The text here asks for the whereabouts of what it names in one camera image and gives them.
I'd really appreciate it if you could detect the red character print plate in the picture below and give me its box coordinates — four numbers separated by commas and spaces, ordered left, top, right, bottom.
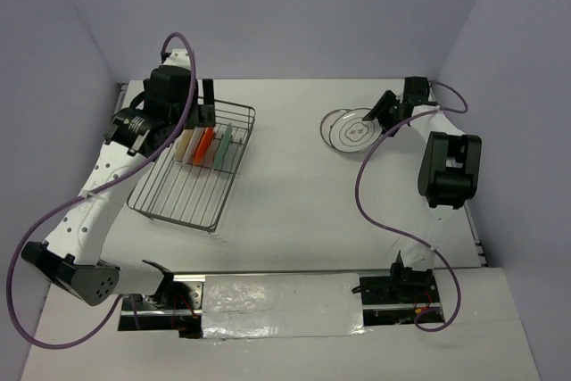
319, 109, 350, 149

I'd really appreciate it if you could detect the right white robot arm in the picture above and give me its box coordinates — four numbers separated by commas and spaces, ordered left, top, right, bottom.
364, 76, 482, 302

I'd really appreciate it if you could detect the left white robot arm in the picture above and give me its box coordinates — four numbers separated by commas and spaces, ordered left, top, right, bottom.
21, 65, 215, 309

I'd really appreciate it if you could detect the orange plate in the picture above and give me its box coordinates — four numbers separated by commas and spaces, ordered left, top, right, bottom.
192, 128, 215, 165

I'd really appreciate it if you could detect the cream plate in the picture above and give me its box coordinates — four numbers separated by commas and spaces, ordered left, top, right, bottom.
173, 129, 194, 162

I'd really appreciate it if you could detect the green plate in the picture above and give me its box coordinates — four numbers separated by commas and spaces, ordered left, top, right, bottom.
212, 123, 233, 170

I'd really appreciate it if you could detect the silver foil tape sheet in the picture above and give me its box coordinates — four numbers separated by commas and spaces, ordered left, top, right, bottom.
202, 273, 365, 340

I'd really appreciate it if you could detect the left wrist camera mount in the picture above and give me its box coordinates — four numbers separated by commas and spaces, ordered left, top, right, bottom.
161, 48, 192, 70

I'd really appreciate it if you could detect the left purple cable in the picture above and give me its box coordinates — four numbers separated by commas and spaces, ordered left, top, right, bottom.
5, 31, 198, 352

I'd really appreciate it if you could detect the grey wire dish rack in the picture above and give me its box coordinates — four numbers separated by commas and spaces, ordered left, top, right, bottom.
127, 100, 256, 234

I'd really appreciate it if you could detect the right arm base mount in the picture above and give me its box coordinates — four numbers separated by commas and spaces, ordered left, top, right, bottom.
351, 263, 440, 310

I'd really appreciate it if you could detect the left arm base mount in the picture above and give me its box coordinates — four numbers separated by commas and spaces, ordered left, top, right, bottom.
118, 275, 205, 339

